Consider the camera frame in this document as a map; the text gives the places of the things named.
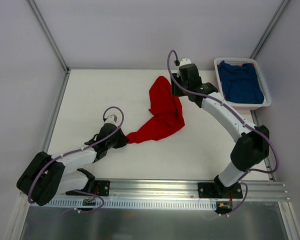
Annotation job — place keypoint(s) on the white slotted cable duct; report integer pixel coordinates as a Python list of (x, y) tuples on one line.
[(108, 203)]

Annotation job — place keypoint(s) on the right aluminium frame post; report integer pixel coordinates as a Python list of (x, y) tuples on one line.
[(270, 27)]

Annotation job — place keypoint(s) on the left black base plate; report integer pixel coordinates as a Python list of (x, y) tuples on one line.
[(100, 187)]

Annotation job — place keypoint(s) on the white plastic basket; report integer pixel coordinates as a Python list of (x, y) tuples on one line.
[(261, 81)]

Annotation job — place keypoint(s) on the left aluminium frame post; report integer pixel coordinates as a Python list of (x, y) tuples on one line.
[(47, 33)]

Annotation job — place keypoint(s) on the blue t shirt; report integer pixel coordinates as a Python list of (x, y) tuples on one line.
[(240, 83)]

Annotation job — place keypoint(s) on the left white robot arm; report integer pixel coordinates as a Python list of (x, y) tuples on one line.
[(45, 178)]

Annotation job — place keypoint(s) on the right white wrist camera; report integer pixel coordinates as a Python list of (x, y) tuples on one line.
[(184, 61)]

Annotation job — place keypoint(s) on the aluminium frame post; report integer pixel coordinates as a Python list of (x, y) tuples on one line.
[(270, 27), (47, 33)]

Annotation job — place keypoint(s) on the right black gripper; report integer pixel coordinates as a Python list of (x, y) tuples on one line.
[(176, 87)]

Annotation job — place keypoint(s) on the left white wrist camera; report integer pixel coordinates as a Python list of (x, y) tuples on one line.
[(111, 119)]

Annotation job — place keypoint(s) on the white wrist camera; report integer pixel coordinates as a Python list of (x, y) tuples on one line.
[(184, 61), (111, 119)]

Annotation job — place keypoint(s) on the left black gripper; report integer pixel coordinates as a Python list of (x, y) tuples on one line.
[(120, 140)]

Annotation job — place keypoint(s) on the red t shirt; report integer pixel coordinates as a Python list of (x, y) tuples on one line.
[(167, 114)]

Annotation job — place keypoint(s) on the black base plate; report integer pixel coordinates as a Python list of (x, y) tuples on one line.
[(100, 187), (210, 190)]

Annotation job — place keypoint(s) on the aluminium mounting rail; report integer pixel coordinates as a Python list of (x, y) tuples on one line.
[(178, 189)]

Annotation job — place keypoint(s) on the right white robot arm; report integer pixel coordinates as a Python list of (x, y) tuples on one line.
[(251, 146)]

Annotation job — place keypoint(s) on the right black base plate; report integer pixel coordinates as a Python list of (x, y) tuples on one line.
[(210, 190)]

